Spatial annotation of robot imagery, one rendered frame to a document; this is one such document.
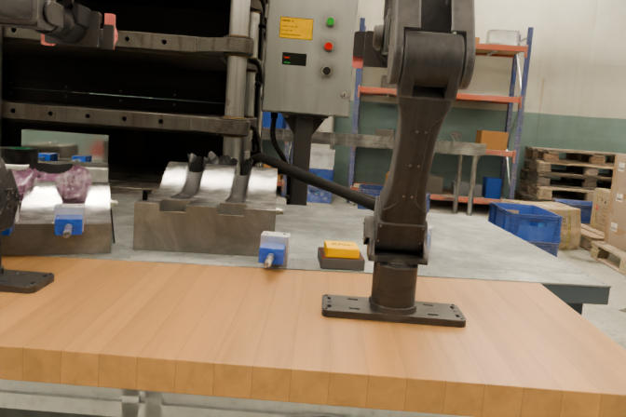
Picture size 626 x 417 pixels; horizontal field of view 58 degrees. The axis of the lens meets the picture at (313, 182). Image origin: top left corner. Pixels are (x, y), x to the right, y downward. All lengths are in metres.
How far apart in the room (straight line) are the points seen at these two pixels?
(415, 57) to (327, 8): 1.31
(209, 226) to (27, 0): 0.47
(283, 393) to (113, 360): 0.19
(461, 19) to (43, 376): 0.61
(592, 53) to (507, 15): 1.19
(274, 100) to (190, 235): 0.92
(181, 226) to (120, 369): 0.45
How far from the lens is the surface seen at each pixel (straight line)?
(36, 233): 1.07
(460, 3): 0.70
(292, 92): 1.91
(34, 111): 2.00
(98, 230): 1.07
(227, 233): 1.07
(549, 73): 8.07
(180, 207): 1.12
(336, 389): 0.65
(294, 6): 1.94
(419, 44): 0.66
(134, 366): 0.68
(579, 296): 1.17
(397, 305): 0.80
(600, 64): 8.27
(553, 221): 4.75
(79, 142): 1.95
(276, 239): 1.01
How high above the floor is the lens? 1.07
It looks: 7 degrees down
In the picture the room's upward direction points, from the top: 4 degrees clockwise
